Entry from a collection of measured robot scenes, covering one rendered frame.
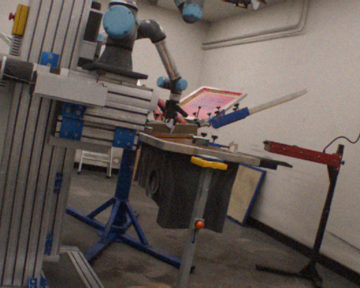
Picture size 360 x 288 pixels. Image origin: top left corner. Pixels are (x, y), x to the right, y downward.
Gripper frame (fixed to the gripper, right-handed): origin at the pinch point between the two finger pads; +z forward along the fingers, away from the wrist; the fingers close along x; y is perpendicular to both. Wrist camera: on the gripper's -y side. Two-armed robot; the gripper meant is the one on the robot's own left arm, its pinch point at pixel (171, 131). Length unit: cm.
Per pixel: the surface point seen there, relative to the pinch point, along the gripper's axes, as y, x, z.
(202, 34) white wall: -190, -408, -172
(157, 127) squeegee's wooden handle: 10.2, 1.1, -0.7
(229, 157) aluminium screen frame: -9, 65, 6
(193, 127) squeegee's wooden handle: -15.0, 2.0, -5.2
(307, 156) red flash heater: -113, 11, -2
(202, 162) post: 18, 88, 9
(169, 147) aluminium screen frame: 25, 65, 6
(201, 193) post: 13, 84, 23
